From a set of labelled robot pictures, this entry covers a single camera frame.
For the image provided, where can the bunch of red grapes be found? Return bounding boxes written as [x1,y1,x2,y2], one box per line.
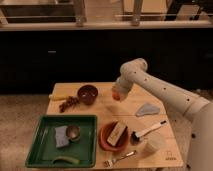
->
[59,96,80,113]

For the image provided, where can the yellow banana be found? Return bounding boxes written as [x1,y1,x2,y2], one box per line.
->
[49,94,68,101]

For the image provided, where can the purple bowl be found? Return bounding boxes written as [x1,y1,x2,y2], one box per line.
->
[77,85,98,105]

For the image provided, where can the orange apple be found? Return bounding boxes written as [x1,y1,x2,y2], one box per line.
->
[112,92,122,101]

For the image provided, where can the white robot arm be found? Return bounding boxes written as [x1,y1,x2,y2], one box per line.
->
[112,58,213,171]

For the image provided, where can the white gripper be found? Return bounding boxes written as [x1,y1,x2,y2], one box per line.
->
[112,76,133,101]

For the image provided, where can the wooden block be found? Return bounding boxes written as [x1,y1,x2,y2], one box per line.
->
[107,122,127,147]

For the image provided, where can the grey blue cloth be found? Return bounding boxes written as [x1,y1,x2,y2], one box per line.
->
[135,103,160,117]

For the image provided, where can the orange bowl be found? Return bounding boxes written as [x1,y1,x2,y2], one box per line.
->
[99,121,129,152]

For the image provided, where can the green pepper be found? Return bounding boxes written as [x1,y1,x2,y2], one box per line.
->
[52,156,80,164]

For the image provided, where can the silver fork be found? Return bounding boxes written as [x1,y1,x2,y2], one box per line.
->
[103,150,137,167]

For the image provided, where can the green plastic tray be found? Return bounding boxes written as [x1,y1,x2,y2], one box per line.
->
[25,115,97,168]

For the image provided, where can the small metal cup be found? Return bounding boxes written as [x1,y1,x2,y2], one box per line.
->
[66,125,80,142]

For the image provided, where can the white handled brush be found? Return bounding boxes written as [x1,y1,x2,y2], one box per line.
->
[131,120,167,142]

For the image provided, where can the wooden table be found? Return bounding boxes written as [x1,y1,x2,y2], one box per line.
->
[45,82,183,171]

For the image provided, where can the blue sponge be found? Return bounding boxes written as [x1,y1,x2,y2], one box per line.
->
[55,126,69,148]

